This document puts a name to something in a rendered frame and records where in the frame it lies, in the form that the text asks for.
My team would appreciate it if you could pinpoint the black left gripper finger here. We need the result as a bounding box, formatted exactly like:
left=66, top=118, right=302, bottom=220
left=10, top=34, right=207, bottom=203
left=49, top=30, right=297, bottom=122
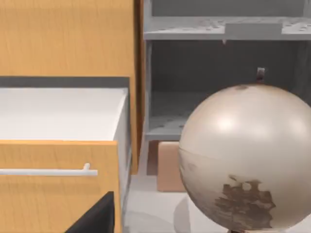
left=65, top=191, right=115, bottom=233

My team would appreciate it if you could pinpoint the pale wooden drawer front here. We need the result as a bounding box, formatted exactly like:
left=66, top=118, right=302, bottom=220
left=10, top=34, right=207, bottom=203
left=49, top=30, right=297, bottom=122
left=0, top=139, right=123, bottom=233

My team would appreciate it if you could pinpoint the white metal drawer handle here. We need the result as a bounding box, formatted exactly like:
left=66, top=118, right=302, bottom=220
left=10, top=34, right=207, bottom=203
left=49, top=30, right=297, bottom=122
left=0, top=163, right=99, bottom=177

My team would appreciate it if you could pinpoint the grey open shelf cabinet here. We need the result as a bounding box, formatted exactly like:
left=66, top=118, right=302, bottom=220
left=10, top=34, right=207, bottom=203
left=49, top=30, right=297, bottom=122
left=142, top=0, right=311, bottom=141

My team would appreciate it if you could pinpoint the wooden cupboard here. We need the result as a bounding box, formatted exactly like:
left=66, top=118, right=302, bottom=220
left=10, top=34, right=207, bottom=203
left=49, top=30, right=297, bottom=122
left=0, top=0, right=146, bottom=175

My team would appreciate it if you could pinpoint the tan cardboard box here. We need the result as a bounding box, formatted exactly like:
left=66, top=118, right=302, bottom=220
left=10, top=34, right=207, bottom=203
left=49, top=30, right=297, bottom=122
left=156, top=141, right=187, bottom=192

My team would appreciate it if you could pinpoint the beige and brown globe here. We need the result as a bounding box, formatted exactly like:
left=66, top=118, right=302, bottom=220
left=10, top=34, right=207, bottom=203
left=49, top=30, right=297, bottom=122
left=178, top=67, right=311, bottom=233

